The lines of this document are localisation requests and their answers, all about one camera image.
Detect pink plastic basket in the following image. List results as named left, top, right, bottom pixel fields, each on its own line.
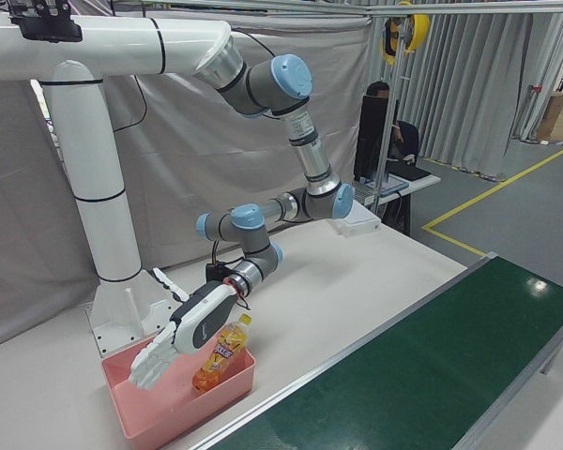
left=100, top=335, right=258, bottom=443

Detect green conveyor belt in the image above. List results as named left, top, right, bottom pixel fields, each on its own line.
left=182, top=252, right=563, bottom=450

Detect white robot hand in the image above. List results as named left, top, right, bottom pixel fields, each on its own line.
left=129, top=266, right=240, bottom=391

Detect black shoulder cable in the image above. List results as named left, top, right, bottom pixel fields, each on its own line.
left=233, top=27, right=277, bottom=61

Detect white desk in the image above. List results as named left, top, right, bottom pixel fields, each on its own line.
left=351, top=163, right=442, bottom=213

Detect black head camera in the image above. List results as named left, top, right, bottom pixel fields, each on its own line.
left=7, top=0, right=84, bottom=44

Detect black open laptop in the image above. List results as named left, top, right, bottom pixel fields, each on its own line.
left=384, top=160, right=433, bottom=182

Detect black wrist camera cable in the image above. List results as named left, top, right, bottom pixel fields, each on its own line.
left=209, top=237, right=251, bottom=311

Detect orange drink bottle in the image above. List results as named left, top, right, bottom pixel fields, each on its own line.
left=190, top=313, right=253, bottom=393

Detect white flat box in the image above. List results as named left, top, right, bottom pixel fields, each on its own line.
left=327, top=203, right=383, bottom=238

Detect grey pleated curtain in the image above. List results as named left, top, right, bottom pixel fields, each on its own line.
left=374, top=11, right=563, bottom=182

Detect aluminium frame post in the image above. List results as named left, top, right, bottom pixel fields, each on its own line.
left=373, top=0, right=415, bottom=221

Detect black monitor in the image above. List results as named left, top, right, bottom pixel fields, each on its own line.
left=354, top=93, right=400, bottom=182

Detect white robot torso stand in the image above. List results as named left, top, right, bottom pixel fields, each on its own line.
left=0, top=11, right=234, bottom=362

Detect cardboard box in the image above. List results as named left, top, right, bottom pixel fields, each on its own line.
left=537, top=91, right=563, bottom=144

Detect seated person dark clothes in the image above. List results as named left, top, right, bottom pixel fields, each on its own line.
left=365, top=80, right=421, bottom=235

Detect grey cloth backdrop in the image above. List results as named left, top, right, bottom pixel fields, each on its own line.
left=0, top=0, right=381, bottom=353

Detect grey blue-rimmed device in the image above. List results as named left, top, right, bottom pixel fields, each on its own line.
left=351, top=173, right=412, bottom=207

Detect yellow hard hat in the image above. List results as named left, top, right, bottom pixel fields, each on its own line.
left=379, top=16, right=401, bottom=65
left=400, top=11, right=431, bottom=55

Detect aluminium overhead frame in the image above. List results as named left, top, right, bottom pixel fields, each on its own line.
left=112, top=0, right=563, bottom=18

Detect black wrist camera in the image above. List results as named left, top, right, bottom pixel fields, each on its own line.
left=205, top=262, right=231, bottom=285

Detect black torso cable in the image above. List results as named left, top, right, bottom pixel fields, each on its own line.
left=112, top=74, right=149, bottom=133

